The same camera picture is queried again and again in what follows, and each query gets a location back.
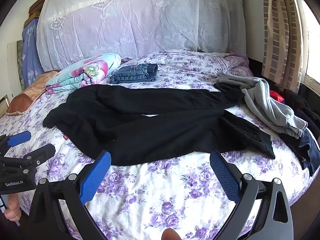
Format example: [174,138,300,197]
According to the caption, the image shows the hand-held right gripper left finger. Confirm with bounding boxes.
[26,150,112,240]

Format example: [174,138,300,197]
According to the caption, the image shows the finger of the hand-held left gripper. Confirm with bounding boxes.
[4,144,56,178]
[0,130,32,156]

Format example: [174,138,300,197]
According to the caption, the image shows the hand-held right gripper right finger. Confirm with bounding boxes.
[209,150,294,240]

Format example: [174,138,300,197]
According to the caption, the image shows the black pants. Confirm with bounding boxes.
[42,84,276,167]

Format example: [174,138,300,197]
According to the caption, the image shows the person's left hand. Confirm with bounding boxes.
[4,194,21,222]

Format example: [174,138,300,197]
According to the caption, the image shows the person's right hand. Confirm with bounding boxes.
[162,228,181,240]

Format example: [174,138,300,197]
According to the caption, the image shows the white nightstand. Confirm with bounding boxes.
[0,94,10,118]

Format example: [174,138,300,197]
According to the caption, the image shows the purple floral bed sheet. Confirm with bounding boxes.
[0,50,320,240]

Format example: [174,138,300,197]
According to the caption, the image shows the marble patterned panel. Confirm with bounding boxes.
[16,40,27,90]

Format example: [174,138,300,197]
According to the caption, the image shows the grey sweatpants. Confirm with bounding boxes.
[214,72,308,138]

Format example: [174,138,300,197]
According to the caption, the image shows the dark blue jeans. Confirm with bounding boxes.
[285,129,320,177]

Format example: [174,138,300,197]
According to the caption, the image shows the blue printed storage bag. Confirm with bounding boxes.
[21,17,44,88]

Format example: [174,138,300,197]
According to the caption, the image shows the folded floral quilt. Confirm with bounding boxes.
[45,53,122,94]

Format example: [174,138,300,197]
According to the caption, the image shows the red cloth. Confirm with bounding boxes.
[269,90,285,104]

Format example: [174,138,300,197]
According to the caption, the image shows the dark clothes pile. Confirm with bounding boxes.
[282,89,320,140]

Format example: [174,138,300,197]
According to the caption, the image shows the folded blue jeans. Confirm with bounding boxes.
[109,63,158,85]

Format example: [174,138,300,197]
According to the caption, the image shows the purple pillow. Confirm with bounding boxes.
[212,51,253,77]

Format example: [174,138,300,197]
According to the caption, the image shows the brown wooden furniture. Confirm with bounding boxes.
[29,0,49,20]

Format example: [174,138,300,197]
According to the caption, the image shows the beige checked curtain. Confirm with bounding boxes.
[261,0,307,94]

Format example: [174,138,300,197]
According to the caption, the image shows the window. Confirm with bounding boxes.
[296,0,320,85]

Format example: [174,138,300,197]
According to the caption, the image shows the white lace cover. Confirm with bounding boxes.
[36,0,247,72]

